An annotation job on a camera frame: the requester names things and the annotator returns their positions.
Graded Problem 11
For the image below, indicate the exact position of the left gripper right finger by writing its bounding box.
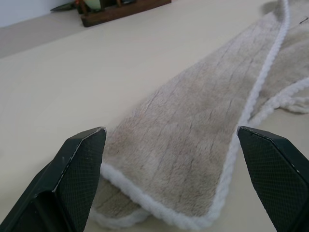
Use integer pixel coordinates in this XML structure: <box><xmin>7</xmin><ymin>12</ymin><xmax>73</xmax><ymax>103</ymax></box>
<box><xmin>237</xmin><ymin>125</ymin><xmax>309</xmax><ymax>232</ymax></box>

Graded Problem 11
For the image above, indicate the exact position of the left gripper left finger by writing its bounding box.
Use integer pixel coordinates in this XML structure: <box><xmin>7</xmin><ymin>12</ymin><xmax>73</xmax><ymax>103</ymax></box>
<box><xmin>0</xmin><ymin>126</ymin><xmax>107</xmax><ymax>232</ymax></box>

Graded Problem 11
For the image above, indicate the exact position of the beige towel with white trim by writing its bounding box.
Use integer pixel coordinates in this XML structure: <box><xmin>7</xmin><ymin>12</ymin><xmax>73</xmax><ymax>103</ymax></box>
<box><xmin>90</xmin><ymin>0</ymin><xmax>309</xmax><ymax>232</ymax></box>

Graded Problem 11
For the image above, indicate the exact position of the dark wooden plate rack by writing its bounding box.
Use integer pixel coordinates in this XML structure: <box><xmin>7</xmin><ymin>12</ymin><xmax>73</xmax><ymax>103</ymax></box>
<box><xmin>81</xmin><ymin>0</ymin><xmax>172</xmax><ymax>28</ymax></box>

